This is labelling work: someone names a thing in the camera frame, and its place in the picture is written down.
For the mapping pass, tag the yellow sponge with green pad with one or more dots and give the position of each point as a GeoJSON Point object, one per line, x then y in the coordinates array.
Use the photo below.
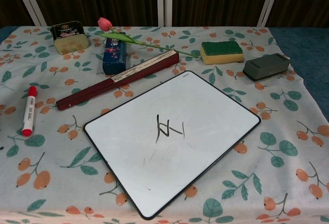
{"type": "Point", "coordinates": [221, 52]}

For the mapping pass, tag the white metal frame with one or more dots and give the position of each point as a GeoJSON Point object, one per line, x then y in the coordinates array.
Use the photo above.
{"type": "Point", "coordinates": [164, 0]}

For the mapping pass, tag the grey whiteboard eraser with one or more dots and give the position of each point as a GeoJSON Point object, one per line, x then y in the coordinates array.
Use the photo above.
{"type": "Point", "coordinates": [264, 66]}

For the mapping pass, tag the red white marker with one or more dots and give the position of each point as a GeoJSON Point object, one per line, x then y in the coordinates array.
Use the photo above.
{"type": "Point", "coordinates": [28, 111]}

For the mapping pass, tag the pink artificial tulip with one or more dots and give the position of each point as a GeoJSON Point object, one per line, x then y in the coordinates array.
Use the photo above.
{"type": "Point", "coordinates": [123, 37]}

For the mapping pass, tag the white whiteboard black frame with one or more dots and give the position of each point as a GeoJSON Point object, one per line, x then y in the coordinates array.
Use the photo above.
{"type": "Point", "coordinates": [169, 141]}

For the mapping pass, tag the dark red folding fan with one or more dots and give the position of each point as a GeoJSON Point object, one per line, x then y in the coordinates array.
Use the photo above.
{"type": "Point", "coordinates": [115, 80]}

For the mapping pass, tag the floral printed tablecloth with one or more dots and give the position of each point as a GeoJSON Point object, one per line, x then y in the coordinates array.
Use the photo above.
{"type": "Point", "coordinates": [51, 157]}

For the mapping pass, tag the black luncheon meat tin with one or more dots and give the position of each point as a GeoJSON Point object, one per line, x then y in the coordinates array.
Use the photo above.
{"type": "Point", "coordinates": [69, 37]}

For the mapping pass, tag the blue rectangular box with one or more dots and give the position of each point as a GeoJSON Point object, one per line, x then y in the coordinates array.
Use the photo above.
{"type": "Point", "coordinates": [114, 57]}

